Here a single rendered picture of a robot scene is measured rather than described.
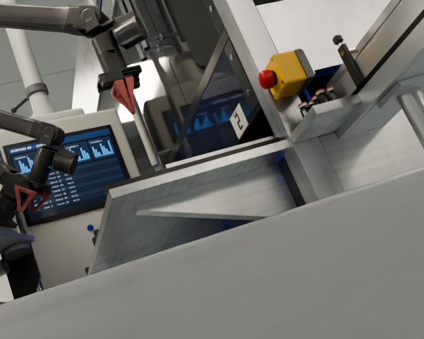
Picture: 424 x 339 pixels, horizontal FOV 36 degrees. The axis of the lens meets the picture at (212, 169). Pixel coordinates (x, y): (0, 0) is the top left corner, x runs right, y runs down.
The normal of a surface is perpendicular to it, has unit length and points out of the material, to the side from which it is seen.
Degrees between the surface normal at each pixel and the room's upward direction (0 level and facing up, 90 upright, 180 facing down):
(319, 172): 90
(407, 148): 90
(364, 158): 90
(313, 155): 90
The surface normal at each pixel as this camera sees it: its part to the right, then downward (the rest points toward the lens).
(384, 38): -0.90, 0.26
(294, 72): 0.23, -0.40
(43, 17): -0.33, -0.15
